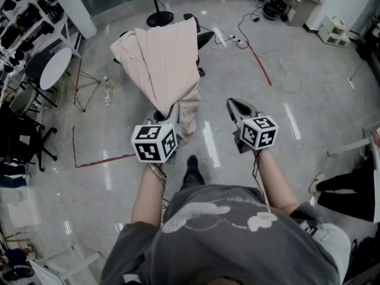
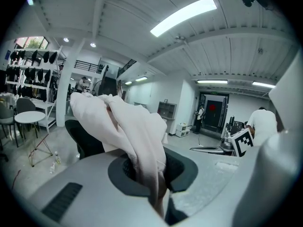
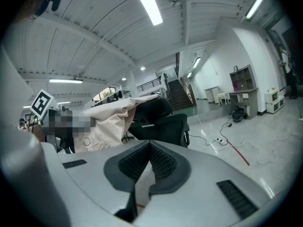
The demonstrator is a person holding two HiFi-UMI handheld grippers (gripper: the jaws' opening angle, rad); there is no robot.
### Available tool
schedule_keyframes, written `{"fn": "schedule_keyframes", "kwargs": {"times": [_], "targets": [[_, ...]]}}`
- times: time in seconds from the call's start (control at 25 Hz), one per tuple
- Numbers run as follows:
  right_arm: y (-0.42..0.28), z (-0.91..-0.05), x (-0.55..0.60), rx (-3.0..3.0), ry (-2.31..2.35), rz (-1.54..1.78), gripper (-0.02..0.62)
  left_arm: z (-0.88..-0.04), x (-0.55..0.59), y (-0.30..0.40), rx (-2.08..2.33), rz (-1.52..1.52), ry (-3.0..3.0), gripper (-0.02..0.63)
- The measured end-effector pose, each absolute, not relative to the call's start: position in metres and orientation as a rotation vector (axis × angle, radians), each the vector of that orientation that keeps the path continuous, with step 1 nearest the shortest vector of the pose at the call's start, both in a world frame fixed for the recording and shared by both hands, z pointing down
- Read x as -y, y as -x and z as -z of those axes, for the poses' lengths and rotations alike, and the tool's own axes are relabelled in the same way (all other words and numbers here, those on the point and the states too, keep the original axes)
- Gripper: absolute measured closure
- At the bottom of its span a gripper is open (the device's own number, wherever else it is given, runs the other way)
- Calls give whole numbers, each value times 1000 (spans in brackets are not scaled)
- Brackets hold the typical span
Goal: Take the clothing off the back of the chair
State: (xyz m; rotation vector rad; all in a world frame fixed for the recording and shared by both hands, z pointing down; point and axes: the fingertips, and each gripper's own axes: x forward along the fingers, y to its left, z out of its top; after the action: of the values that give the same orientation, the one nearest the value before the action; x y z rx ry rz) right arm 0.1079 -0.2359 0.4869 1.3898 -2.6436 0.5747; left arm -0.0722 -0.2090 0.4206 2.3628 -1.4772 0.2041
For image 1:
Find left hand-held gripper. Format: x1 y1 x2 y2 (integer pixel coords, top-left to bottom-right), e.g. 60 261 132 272
131 102 182 166

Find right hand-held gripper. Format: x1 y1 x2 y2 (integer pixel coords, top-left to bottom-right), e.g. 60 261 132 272
226 97 280 155

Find pink clothes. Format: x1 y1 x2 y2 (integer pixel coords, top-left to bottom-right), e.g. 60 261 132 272
109 18 203 145

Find black office chair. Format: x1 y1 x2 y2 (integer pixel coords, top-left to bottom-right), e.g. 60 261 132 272
112 12 216 78

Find person's right forearm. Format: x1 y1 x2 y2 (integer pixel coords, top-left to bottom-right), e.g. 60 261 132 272
253 148 299 216

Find person's left forearm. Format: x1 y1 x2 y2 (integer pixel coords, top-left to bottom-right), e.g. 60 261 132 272
131 161 167 227

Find black mesh swivel chair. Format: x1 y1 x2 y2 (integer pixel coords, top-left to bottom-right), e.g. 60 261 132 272
0 102 59 172

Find straight red floor tape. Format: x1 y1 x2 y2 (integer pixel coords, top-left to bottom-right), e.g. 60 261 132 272
245 39 273 87

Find person's leg in black trousers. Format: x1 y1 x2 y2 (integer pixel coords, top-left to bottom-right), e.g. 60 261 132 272
180 154 206 190

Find angled red floor tape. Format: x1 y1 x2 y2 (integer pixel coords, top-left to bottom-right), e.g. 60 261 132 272
72 125 138 169

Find black fan stand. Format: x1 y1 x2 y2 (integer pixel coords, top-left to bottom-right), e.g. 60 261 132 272
146 0 175 28

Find black robot vacuum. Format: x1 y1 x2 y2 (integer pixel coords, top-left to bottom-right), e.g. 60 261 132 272
262 0 283 21

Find white round table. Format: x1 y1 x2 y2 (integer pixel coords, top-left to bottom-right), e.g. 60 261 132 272
24 46 73 91

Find white storage cart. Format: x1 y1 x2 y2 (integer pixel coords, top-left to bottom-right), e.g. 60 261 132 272
317 14 352 48

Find grey cabinet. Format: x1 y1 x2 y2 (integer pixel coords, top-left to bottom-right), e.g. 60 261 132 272
271 0 324 27

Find person's grey printed shirt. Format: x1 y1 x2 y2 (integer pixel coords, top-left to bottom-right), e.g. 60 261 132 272
100 183 352 285

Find white shelf with black items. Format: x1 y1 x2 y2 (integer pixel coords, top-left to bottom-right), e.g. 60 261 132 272
0 0 81 81

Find black bag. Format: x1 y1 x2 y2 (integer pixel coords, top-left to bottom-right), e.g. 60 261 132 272
350 236 380 279

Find right hand-held gripper cable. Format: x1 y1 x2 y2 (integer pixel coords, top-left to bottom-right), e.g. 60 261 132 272
251 149 268 203

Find hand-held gripper cable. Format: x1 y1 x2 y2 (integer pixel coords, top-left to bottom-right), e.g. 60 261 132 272
154 162 170 211
251 149 268 203

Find silver wrist bracelet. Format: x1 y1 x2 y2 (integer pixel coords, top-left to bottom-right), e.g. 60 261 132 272
148 163 167 180

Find white floor cable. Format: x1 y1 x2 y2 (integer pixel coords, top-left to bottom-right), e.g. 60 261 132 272
216 24 331 96

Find left hand-held gripper cable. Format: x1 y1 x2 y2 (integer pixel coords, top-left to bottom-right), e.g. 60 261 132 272
154 162 170 211

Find yellow rod frame structure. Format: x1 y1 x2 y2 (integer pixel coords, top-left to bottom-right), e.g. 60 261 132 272
63 69 102 113

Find black floor cable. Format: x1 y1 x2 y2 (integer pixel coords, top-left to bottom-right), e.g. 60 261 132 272
237 0 268 42

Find white table frame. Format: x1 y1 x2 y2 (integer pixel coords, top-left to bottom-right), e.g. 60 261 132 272
327 125 380 157

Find white stool frame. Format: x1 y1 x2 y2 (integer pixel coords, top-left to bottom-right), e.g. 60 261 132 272
28 249 102 285

